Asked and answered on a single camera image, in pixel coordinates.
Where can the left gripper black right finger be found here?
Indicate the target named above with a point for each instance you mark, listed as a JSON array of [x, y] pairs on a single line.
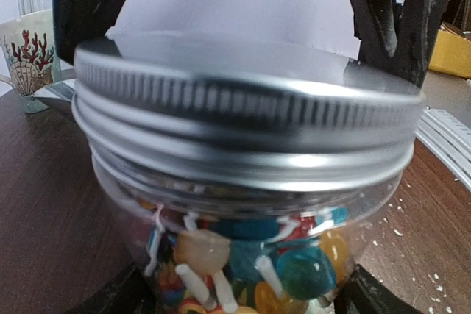
[[364, 294]]

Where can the clear plastic jar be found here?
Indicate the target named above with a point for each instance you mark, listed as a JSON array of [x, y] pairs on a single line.
[[206, 248]]

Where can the ceramic mug coral pattern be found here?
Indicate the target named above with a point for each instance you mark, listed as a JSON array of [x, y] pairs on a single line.
[[28, 47]]

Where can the metal scoop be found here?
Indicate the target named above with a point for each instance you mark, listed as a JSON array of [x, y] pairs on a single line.
[[57, 96]]

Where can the round metal jar lid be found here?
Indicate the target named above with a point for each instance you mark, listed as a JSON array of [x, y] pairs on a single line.
[[224, 110]]

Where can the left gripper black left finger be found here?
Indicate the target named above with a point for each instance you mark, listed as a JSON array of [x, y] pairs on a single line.
[[127, 293]]

